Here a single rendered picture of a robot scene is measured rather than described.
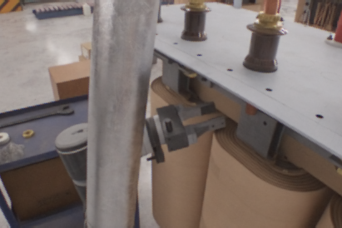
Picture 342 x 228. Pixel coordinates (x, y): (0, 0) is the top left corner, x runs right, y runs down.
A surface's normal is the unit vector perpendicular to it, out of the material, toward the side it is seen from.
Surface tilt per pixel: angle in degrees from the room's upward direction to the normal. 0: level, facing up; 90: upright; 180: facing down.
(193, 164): 90
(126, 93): 82
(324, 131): 11
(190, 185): 90
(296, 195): 90
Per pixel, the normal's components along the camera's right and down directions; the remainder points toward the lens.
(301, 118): -0.14, -0.79
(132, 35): 0.37, 0.37
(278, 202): -0.37, 0.48
